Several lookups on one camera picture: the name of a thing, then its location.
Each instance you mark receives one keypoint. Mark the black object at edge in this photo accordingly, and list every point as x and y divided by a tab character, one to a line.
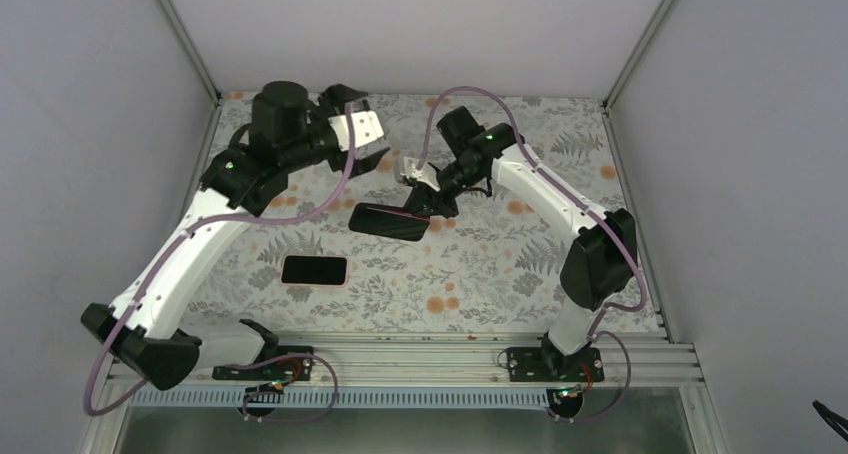
832	419

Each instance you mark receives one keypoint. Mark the left aluminium frame post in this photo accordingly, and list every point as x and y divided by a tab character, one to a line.
189	48

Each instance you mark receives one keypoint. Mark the floral patterned table mat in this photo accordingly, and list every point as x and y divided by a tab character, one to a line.
492	269

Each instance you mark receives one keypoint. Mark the phone in pink case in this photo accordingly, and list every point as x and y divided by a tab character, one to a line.
315	270

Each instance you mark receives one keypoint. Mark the aluminium mounting rail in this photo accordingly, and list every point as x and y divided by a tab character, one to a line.
476	360

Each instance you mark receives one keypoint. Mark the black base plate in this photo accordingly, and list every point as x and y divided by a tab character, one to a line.
281	371
546	364

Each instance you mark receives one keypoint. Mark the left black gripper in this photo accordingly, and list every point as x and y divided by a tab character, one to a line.
333	98

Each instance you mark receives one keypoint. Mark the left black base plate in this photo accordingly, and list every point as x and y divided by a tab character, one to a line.
281	371

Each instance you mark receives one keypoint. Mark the right aluminium frame post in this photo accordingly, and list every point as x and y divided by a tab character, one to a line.
644	41

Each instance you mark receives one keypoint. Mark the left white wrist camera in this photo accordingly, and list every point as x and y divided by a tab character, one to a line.
367	129

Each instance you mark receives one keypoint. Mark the phone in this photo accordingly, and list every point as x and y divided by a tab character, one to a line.
388	222
315	270

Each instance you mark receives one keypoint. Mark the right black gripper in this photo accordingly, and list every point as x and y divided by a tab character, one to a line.
425	196

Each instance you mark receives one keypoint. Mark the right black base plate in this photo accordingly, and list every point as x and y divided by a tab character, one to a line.
546	364

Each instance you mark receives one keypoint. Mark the aluminium frame post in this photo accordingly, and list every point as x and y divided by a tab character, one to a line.
189	48
644	41

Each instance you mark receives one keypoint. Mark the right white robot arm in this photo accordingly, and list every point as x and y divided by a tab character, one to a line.
601	244

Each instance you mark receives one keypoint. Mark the slotted grey cable duct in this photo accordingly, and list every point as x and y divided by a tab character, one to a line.
348	397

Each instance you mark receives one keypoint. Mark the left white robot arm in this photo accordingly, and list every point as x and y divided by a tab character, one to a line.
141	327

